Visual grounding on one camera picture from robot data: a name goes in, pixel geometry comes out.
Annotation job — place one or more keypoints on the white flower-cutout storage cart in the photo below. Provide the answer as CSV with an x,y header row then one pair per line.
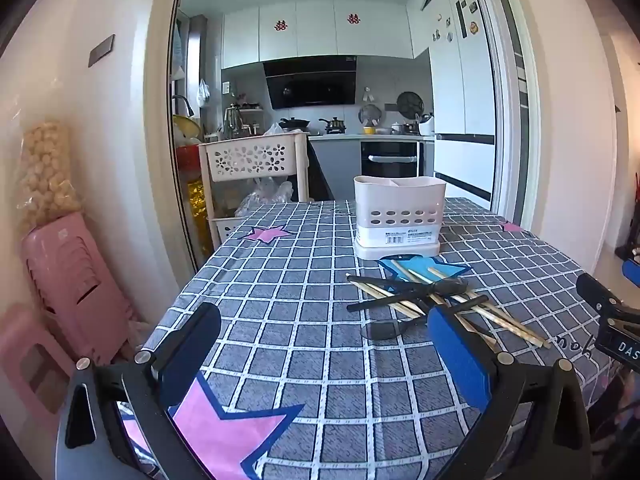
x,y
250,160

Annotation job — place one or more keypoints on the black built-in oven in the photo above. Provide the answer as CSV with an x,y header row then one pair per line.
x,y
389,159

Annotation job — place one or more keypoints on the clear plastic bags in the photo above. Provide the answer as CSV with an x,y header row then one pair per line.
x,y
265,195

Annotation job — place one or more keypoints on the black spoons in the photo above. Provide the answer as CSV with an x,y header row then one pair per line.
x,y
380,294

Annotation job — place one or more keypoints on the black hanging pan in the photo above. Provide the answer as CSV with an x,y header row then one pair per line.
x,y
410,102

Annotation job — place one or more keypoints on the steel pot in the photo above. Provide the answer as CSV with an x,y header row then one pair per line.
x,y
407,127

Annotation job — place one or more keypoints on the pink plastic stool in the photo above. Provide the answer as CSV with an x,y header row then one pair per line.
x,y
27,360

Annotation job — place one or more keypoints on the white plastic utensil holder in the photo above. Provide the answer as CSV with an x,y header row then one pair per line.
x,y
400,230

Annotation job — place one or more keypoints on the black chopstick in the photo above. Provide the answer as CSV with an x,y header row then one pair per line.
x,y
380,282
475,327

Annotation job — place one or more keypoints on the round hanging trivet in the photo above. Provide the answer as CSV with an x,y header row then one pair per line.
x,y
370,114

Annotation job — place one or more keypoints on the sliding door frame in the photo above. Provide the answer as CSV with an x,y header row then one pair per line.
x,y
510,85

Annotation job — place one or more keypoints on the gold foil item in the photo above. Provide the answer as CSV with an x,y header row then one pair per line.
x,y
197,210

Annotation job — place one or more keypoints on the stack of pink stools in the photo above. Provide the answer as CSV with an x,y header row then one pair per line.
x,y
75,285

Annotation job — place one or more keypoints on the white upper cabinets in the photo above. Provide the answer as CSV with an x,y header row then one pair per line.
x,y
320,30

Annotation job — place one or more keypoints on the black wok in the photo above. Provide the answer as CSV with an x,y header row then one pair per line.
x,y
294,122

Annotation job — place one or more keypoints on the white plastic bag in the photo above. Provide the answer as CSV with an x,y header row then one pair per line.
x,y
276,129

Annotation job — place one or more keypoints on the black kitchen faucet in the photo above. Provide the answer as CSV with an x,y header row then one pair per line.
x,y
182,105

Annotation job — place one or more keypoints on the wooden chopstick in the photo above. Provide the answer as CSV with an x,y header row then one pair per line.
x,y
395,305
520,332
436,273

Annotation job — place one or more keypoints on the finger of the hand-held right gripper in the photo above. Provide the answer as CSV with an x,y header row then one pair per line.
x,y
632,269
600,297

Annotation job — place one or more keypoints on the dark wall switch plate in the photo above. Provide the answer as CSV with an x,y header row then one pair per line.
x,y
101,50

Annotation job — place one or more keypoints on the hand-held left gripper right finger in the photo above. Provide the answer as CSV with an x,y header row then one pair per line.
x,y
460,360

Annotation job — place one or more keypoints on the grey checked star tablecloth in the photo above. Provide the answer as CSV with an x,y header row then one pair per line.
x,y
300,310

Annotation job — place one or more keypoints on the black spoon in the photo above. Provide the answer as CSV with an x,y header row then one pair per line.
x,y
450,287
380,330

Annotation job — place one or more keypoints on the white refrigerator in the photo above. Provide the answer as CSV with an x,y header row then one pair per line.
x,y
462,85

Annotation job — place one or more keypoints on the red item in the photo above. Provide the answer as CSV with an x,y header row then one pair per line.
x,y
187,157

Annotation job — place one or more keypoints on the red paper sticker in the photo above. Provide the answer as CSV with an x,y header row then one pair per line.
x,y
281,25
354,18

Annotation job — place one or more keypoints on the bag of puffed balls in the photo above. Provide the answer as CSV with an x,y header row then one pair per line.
x,y
45,175

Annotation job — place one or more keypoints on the black range hood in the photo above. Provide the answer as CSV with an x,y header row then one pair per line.
x,y
310,82

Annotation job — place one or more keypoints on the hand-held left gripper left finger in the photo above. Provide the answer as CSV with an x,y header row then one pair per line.
x,y
181,372

